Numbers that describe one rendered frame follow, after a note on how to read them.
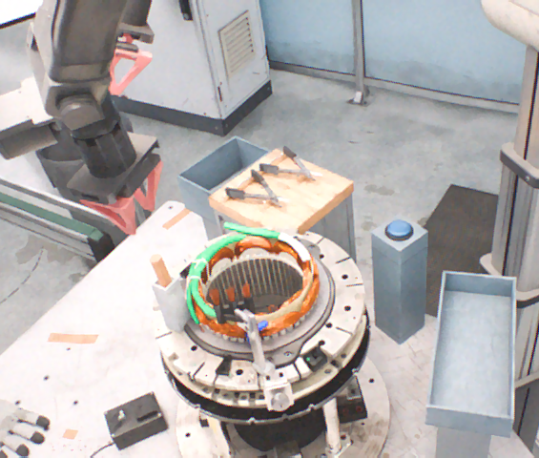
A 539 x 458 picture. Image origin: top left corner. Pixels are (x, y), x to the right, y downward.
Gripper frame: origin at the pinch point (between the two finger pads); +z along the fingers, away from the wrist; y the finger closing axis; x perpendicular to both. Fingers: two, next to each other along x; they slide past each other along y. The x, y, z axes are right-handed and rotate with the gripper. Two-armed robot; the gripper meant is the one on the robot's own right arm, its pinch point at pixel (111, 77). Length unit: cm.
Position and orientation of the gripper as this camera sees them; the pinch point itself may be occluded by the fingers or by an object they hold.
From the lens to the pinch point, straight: 99.7
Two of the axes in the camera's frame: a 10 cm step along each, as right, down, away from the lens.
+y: 3.5, 5.8, -7.4
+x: 8.7, 0.9, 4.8
